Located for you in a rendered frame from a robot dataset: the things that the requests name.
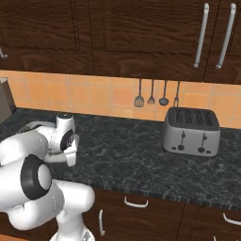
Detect silver four-slot toaster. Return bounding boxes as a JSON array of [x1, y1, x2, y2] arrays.
[[161, 105, 222, 157]]

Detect dark wood cupboard door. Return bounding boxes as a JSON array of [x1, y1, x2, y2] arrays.
[[0, 0, 95, 76], [88, 0, 220, 83], [202, 0, 241, 86], [82, 203, 185, 241]]

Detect white lower door handle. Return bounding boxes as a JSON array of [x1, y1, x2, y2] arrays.
[[98, 209, 106, 237]]

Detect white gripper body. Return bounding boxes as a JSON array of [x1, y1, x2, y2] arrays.
[[63, 135, 80, 168]]

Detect dark wood lower cupboard door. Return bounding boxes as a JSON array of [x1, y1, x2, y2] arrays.
[[82, 203, 185, 241]]

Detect grey slotted spatula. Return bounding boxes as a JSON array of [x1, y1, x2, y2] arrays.
[[134, 78, 146, 108]]

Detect grey hanging ladle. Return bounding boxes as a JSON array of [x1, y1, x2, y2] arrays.
[[158, 79, 170, 107]]

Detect small grey hanging spoon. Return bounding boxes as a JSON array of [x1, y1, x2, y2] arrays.
[[147, 78, 157, 105]]

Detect long silver cupboard handle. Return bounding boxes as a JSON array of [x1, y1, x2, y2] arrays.
[[193, 2, 210, 69], [215, 2, 237, 70]]

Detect white drawer handle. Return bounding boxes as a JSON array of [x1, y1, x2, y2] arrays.
[[222, 212, 241, 227], [123, 196, 150, 209]]

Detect grey appliance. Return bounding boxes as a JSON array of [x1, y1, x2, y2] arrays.
[[0, 77, 17, 125]]

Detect grey hanging fork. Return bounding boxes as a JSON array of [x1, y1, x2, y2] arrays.
[[172, 80, 182, 108]]

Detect dark wood drawer front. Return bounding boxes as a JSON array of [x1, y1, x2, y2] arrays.
[[177, 202, 241, 241], [92, 187, 186, 223]]

